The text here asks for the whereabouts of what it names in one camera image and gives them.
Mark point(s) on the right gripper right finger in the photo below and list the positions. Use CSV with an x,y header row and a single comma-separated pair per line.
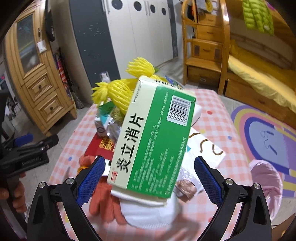
x,y
253,222

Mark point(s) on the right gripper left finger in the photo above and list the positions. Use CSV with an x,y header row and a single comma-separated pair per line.
x,y
45,222

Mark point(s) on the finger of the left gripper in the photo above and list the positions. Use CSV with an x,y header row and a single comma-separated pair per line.
x,y
23,140
42,145

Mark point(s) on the green white medicine box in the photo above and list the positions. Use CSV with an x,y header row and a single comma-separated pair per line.
x,y
152,142

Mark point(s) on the white foam block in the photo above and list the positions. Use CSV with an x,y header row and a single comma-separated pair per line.
x,y
196,114

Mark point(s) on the pink lined trash bin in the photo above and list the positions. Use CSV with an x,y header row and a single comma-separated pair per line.
x,y
267,176

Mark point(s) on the left hand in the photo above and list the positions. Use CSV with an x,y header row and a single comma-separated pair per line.
x,y
19,200

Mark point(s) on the orange knit glove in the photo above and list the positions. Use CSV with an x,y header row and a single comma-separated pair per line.
x,y
105,205

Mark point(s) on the small teal white carton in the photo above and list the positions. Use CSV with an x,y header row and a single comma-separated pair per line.
x,y
102,118

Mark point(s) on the crumpled silver foil wrapper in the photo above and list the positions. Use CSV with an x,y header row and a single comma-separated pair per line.
x,y
114,125

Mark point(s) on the wooden cabinet with glass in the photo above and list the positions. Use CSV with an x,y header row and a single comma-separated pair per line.
x,y
35,76

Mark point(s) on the colourful oval rug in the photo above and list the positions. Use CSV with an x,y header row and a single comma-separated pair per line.
x,y
265,138

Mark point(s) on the clear spray bottle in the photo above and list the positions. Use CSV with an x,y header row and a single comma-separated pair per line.
x,y
104,76

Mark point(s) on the yellow foam fruit net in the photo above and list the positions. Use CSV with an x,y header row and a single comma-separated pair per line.
x,y
119,91

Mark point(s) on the white card with brown print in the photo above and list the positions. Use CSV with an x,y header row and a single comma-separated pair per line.
x,y
199,145

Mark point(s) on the white knit cloth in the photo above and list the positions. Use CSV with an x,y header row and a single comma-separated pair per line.
x,y
147,215

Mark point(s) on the pink checkered tablecloth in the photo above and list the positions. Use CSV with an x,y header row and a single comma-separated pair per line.
x,y
215,124

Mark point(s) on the white wardrobe with dots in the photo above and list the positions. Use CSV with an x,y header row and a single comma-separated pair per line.
x,y
110,34

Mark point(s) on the wooden bunk bed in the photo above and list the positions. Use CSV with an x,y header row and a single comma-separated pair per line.
x,y
258,67

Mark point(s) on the wooden stair drawers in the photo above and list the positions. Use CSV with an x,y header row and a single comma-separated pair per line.
x,y
206,42

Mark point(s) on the green puffer jacket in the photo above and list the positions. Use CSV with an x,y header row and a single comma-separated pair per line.
x,y
257,16

